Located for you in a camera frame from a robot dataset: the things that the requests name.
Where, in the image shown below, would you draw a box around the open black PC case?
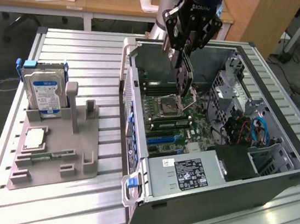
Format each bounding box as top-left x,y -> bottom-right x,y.
99,30 -> 300,224

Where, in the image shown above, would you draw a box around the grey parts rack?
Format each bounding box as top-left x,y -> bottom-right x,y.
5,74 -> 110,203

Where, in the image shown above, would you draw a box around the hard disk blue label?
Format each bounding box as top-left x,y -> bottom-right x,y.
18,64 -> 72,122

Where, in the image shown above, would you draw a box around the wooden desk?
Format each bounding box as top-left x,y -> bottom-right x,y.
0,0 -> 238,50

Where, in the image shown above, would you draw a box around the small silver heat sink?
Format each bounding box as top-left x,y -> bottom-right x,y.
185,142 -> 201,154

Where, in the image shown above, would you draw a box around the grey power supply unit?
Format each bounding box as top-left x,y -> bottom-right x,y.
138,141 -> 230,208

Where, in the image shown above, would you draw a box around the wooden cabinet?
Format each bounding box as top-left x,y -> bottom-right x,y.
216,0 -> 300,63

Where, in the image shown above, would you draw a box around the green RAM stick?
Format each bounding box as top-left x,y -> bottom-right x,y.
29,147 -> 75,168

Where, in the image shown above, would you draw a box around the silver CPU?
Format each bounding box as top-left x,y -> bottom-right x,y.
22,127 -> 48,152

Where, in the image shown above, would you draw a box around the CPU socket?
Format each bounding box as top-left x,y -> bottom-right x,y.
156,93 -> 188,121

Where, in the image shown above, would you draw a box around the black office chair base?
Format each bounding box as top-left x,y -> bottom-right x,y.
0,8 -> 69,50

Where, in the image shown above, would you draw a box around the black floor adapter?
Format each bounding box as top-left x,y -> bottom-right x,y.
277,50 -> 293,65

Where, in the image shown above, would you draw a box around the red orange wire bundle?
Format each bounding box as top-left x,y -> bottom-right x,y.
237,118 -> 250,145

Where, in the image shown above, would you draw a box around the blue wire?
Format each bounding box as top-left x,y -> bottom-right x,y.
248,116 -> 274,147

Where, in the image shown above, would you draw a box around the metal disk bay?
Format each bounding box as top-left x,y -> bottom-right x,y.
206,67 -> 257,125

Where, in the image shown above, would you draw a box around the green motherboard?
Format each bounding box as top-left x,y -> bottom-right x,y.
127,68 -> 221,166

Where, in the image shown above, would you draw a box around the black graphics card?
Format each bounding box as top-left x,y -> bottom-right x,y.
156,27 -> 201,99

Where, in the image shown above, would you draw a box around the blue disk caddy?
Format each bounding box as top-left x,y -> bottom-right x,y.
13,54 -> 72,90

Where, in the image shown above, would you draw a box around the installed RAM stick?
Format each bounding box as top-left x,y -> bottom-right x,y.
150,114 -> 191,136

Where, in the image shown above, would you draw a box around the black RAM slot bank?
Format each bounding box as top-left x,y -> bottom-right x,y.
140,78 -> 180,100

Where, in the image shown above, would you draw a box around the metal socket cover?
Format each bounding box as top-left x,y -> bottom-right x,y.
182,85 -> 201,114

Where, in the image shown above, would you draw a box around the white paper stack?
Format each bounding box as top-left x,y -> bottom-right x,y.
136,0 -> 160,15

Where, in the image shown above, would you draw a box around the blue expansion slot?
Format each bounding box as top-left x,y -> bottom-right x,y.
145,129 -> 183,150

